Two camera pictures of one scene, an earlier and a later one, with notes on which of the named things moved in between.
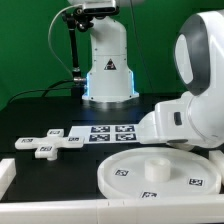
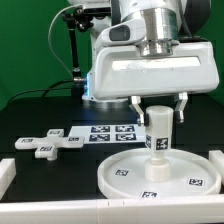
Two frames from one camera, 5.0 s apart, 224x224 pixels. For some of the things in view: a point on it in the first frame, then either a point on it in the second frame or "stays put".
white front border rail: (189, 210) stays put
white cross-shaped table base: (46, 147) stays put
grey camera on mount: (100, 7) stays put
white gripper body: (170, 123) to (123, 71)
